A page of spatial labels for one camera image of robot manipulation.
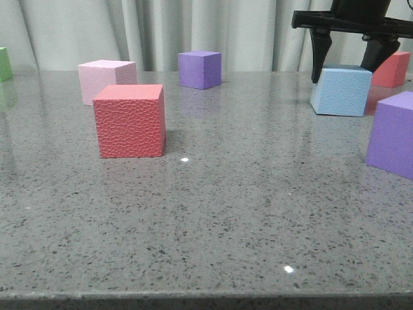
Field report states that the grey curtain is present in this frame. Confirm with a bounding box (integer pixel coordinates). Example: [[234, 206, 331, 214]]
[[0, 0, 413, 72]]

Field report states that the light blue foam cube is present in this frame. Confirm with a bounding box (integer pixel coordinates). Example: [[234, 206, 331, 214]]
[[310, 64, 372, 117]]

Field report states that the red foam cube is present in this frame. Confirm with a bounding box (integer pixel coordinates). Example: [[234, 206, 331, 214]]
[[371, 52, 411, 88], [93, 84, 166, 158]]

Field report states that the green foam cube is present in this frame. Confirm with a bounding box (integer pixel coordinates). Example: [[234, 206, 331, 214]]
[[0, 47, 12, 82]]

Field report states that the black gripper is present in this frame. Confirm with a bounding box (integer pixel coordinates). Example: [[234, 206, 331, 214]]
[[292, 0, 412, 83]]

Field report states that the far red foam cube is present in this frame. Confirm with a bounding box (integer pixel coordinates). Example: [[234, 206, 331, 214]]
[[371, 52, 411, 88]]

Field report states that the near red foam cube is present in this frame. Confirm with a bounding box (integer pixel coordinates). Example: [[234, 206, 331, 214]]
[[93, 84, 166, 158]]

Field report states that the pink foam cube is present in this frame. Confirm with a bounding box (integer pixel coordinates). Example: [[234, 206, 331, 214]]
[[77, 59, 137, 106]]

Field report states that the near purple foam cube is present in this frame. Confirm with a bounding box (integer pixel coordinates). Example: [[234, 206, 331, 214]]
[[366, 91, 412, 180]]

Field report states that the purple foam cube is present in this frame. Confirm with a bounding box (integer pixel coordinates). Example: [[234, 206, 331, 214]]
[[178, 50, 222, 90], [366, 91, 412, 180]]

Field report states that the far purple foam cube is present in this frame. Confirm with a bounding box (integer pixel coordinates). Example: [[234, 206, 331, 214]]
[[178, 50, 222, 90]]

